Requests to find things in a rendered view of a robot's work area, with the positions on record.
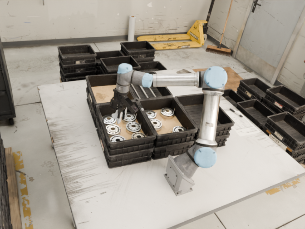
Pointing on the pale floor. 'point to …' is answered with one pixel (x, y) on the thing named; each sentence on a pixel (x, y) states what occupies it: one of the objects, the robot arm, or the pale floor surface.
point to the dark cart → (5, 91)
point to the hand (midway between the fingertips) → (121, 120)
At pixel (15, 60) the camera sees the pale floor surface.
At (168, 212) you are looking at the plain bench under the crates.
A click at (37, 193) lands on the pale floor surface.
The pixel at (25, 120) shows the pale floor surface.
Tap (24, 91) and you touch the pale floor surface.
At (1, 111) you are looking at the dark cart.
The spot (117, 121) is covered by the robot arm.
